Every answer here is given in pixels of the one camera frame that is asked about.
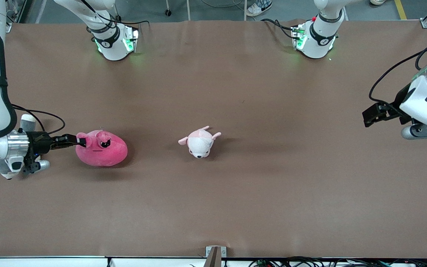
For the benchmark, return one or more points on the checkered white sneaker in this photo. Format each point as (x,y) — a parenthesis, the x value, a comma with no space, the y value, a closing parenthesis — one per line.
(258,9)

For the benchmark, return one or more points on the brown table cover sheet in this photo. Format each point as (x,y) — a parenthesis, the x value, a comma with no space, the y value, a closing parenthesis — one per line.
(235,204)

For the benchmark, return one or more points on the grey white plush husky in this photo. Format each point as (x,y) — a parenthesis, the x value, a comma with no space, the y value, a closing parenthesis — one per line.
(28,120)

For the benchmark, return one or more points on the metal bracket with post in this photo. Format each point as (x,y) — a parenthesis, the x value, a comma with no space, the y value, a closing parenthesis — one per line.
(215,257)

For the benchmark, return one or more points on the aluminium frame with clear panel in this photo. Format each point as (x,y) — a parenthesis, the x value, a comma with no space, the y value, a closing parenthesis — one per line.
(22,9)

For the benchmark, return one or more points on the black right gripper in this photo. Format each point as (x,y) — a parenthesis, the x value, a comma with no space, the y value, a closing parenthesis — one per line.
(40,144)

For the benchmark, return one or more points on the white pink plush puppy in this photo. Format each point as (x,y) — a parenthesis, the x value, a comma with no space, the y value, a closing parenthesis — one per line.
(198,144)

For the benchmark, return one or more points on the plain white shoe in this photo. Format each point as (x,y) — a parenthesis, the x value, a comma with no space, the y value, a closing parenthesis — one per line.
(378,2)

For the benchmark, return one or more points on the round pink plush toy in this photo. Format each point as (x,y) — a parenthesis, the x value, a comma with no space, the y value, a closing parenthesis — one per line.
(102,155)

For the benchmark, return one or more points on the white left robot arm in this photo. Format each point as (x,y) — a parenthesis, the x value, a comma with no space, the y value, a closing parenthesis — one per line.
(424,100)

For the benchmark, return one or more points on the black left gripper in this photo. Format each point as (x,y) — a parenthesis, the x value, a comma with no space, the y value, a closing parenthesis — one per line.
(394,107)

